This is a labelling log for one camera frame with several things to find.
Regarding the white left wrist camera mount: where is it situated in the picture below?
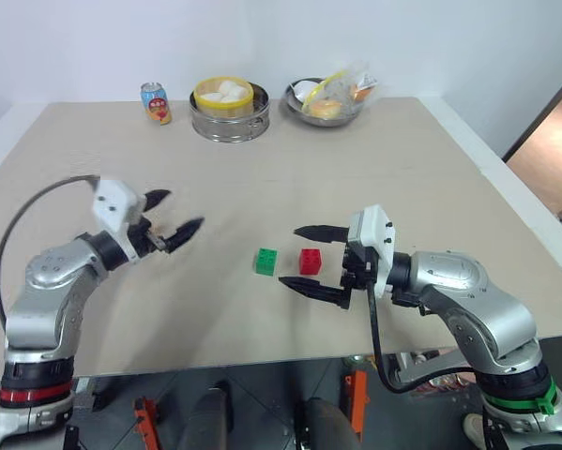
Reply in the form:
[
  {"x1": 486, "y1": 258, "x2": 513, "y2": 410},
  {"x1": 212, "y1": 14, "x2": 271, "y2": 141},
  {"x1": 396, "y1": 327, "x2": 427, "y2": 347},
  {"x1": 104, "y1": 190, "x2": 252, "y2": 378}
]
[{"x1": 91, "y1": 177, "x2": 147, "y2": 261}]

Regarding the green toy cube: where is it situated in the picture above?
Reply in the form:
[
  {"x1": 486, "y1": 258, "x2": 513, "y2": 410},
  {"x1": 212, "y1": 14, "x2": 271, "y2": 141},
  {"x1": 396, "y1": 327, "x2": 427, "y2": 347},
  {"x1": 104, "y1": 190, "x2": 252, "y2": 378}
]
[{"x1": 253, "y1": 247, "x2": 279, "y2": 278}]

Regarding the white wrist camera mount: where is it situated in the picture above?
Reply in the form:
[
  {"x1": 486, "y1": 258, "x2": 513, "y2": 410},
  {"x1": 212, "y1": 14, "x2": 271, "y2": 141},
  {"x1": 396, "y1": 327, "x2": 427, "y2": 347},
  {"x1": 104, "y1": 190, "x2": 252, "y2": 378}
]
[
  {"x1": 347, "y1": 203, "x2": 397, "y2": 298},
  {"x1": 91, "y1": 177, "x2": 147, "y2": 261}
]

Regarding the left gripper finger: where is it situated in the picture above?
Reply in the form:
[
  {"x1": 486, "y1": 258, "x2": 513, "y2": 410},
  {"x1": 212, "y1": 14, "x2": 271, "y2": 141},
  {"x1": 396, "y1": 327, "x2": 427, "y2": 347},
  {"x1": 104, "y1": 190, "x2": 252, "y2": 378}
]
[
  {"x1": 143, "y1": 188, "x2": 173, "y2": 216},
  {"x1": 164, "y1": 217, "x2": 205, "y2": 255}
]

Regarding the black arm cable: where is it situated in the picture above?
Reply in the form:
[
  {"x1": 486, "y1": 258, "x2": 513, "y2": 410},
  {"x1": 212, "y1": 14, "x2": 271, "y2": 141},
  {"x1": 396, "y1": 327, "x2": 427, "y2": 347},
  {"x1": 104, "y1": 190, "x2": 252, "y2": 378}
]
[
  {"x1": 365, "y1": 282, "x2": 479, "y2": 394},
  {"x1": 0, "y1": 174, "x2": 102, "y2": 329}
]

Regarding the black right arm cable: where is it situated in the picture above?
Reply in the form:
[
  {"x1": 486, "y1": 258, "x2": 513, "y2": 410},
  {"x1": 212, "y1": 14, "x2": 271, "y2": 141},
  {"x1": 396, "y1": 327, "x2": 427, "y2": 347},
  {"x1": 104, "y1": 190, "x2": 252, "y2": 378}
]
[{"x1": 365, "y1": 282, "x2": 479, "y2": 394}]

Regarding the yellow steamer basket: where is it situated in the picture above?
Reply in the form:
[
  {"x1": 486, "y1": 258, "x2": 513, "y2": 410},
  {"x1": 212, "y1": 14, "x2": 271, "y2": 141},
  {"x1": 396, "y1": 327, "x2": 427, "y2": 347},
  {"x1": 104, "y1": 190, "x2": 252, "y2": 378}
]
[{"x1": 193, "y1": 76, "x2": 255, "y2": 119}]

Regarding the round bread roll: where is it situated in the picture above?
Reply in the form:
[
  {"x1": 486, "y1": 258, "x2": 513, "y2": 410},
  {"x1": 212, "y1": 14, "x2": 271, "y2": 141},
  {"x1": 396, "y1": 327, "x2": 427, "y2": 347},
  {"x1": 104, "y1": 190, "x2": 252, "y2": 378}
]
[{"x1": 308, "y1": 98, "x2": 343, "y2": 119}]

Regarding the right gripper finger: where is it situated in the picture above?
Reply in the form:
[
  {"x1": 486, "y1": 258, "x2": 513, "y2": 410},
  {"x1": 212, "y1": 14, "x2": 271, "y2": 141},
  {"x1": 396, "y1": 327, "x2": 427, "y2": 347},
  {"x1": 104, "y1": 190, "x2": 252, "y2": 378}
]
[
  {"x1": 293, "y1": 224, "x2": 352, "y2": 245},
  {"x1": 277, "y1": 276, "x2": 350, "y2": 310}
]

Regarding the blue orange drink can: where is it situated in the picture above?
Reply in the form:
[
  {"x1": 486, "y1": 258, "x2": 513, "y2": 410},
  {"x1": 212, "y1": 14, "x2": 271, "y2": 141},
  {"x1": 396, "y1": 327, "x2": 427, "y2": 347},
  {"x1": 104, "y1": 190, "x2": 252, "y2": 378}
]
[{"x1": 140, "y1": 82, "x2": 173, "y2": 126}]

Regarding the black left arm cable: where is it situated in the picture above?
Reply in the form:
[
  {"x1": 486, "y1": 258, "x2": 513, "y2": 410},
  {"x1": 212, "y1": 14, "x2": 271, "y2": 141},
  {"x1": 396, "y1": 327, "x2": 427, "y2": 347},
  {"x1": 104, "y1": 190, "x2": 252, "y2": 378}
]
[{"x1": 0, "y1": 174, "x2": 102, "y2": 329}]

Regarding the clear plastic bag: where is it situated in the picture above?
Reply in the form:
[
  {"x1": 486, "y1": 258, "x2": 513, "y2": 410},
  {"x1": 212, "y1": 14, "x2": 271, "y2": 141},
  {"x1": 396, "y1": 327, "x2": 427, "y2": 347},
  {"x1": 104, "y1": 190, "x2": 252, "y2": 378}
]
[{"x1": 301, "y1": 60, "x2": 383, "y2": 119}]

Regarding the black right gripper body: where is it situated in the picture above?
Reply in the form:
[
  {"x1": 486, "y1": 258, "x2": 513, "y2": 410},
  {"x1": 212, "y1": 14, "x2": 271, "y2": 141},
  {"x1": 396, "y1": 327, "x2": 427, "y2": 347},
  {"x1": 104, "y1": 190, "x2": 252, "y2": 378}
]
[{"x1": 340, "y1": 243, "x2": 378, "y2": 310}]

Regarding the dark rounded shape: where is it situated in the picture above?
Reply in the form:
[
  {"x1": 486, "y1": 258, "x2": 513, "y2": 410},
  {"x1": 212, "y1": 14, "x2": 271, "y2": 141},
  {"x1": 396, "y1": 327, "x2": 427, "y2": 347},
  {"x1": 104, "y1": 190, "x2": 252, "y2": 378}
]
[{"x1": 305, "y1": 397, "x2": 362, "y2": 450}]

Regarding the round steel steamer pot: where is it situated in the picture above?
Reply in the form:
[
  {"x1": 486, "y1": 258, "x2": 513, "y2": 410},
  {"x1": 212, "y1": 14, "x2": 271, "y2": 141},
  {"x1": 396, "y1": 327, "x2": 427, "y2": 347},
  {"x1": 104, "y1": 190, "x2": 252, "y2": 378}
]
[{"x1": 189, "y1": 82, "x2": 271, "y2": 143}]

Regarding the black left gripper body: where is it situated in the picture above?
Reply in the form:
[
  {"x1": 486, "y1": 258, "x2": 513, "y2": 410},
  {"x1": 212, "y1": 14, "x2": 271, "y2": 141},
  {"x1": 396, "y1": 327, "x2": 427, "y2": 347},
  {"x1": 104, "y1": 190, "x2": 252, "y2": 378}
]
[{"x1": 126, "y1": 209, "x2": 169, "y2": 259}]

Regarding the red toy cube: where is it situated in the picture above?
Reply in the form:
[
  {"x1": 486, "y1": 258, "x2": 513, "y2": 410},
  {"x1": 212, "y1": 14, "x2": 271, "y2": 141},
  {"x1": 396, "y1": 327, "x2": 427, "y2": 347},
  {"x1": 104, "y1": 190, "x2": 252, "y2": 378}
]
[{"x1": 298, "y1": 247, "x2": 324, "y2": 277}]

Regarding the steel bowl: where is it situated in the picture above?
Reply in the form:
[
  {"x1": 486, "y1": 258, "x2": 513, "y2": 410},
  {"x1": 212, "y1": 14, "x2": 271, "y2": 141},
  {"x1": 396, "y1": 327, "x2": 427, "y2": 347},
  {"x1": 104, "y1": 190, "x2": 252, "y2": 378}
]
[{"x1": 283, "y1": 77, "x2": 372, "y2": 128}]

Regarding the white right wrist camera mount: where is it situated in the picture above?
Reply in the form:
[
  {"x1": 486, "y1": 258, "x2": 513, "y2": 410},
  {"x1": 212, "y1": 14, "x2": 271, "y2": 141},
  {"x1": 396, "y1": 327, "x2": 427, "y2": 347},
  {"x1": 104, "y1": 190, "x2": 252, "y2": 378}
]
[{"x1": 347, "y1": 203, "x2": 397, "y2": 298}]

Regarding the orange clamp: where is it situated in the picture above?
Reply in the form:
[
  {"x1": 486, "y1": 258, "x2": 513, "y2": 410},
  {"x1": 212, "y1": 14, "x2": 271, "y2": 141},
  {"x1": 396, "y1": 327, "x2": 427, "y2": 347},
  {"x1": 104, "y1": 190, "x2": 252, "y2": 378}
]
[
  {"x1": 342, "y1": 369, "x2": 371, "y2": 443},
  {"x1": 133, "y1": 396, "x2": 162, "y2": 450}
]

